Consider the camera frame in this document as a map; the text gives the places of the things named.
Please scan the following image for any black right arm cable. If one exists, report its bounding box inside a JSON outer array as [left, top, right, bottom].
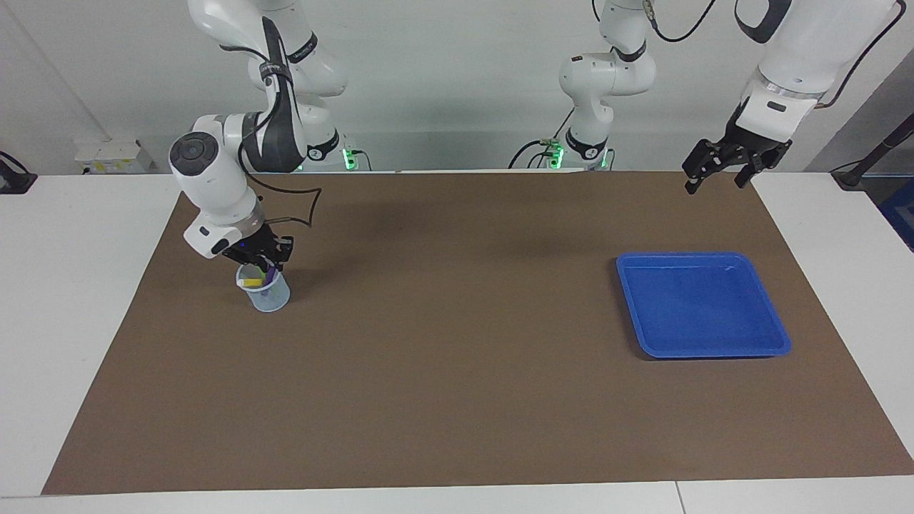
[[239, 18, 323, 229]]

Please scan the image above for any white wall socket box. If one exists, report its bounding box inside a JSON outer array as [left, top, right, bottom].
[[75, 141, 154, 174]]

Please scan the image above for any black stand pole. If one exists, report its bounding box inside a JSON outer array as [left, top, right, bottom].
[[830, 114, 914, 190]]

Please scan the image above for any black table clamp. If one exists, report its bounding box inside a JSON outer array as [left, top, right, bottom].
[[0, 151, 38, 195]]

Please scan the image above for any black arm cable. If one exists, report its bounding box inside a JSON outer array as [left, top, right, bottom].
[[239, 18, 323, 229], [643, 0, 908, 109]]

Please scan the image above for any blue object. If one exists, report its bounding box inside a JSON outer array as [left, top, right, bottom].
[[877, 178, 914, 252]]

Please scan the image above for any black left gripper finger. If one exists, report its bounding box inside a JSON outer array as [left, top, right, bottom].
[[682, 139, 725, 195], [735, 153, 775, 188]]

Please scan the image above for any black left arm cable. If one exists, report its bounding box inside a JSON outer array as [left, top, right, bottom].
[[643, 0, 908, 109]]

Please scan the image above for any brown table mat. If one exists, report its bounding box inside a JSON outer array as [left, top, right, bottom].
[[41, 170, 914, 495]]

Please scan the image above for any blue plastic tray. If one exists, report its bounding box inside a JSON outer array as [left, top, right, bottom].
[[616, 251, 792, 359]]

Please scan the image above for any light blue mesh cup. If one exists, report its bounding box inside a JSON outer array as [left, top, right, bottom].
[[236, 261, 291, 313]]

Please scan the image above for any black left base cable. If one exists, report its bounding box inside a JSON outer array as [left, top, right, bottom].
[[508, 107, 576, 170]]

